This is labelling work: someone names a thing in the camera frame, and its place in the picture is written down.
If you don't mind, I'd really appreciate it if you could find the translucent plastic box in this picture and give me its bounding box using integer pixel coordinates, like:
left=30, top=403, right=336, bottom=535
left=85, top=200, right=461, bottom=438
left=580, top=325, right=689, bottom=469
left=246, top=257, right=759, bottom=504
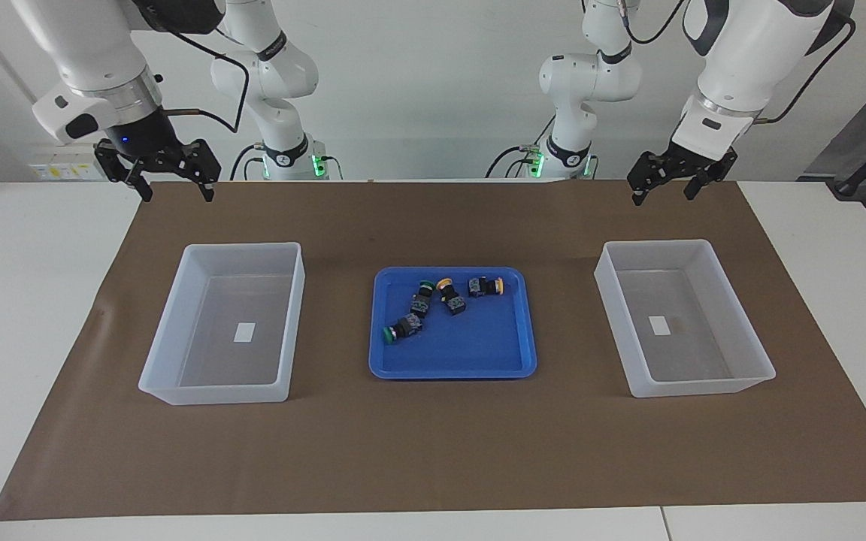
left=138, top=242, right=306, bottom=407
left=594, top=239, right=777, bottom=399

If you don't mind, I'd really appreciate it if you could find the white wall socket box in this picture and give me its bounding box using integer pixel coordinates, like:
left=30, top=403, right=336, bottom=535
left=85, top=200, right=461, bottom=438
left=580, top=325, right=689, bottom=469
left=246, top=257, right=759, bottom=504
left=29, top=144, right=108, bottom=181

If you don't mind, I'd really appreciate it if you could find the black base cable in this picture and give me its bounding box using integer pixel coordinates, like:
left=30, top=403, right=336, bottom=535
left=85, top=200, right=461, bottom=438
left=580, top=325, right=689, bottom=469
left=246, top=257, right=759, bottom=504
left=229, top=143, right=265, bottom=181
left=485, top=113, right=556, bottom=180

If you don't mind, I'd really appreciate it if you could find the brown paper table mat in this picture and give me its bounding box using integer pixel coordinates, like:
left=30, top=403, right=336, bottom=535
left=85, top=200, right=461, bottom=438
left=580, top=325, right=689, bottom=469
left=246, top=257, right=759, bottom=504
left=0, top=180, right=866, bottom=521

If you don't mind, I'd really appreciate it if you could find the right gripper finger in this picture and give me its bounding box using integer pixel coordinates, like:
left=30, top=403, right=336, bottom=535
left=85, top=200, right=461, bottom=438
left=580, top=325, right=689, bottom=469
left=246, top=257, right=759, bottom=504
left=126, top=164, right=153, bottom=203
left=196, top=162, right=221, bottom=202

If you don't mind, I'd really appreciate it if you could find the blue plastic tray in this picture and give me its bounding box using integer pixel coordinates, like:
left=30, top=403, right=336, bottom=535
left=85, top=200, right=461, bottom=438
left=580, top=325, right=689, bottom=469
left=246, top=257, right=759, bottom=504
left=368, top=267, right=538, bottom=380

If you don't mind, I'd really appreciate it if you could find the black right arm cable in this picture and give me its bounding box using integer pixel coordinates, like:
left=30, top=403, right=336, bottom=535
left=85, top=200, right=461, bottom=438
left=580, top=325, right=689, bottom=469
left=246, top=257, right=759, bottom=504
left=155, top=23, right=251, bottom=134

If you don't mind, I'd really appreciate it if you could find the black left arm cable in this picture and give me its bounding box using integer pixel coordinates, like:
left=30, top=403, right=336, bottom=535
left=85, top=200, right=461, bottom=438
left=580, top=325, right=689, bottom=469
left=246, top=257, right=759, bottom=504
left=621, top=0, right=856, bottom=125

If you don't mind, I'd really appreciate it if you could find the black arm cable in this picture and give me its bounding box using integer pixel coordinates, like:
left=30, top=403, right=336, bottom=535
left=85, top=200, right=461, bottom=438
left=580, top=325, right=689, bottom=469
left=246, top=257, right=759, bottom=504
left=621, top=0, right=856, bottom=125
left=155, top=23, right=251, bottom=134

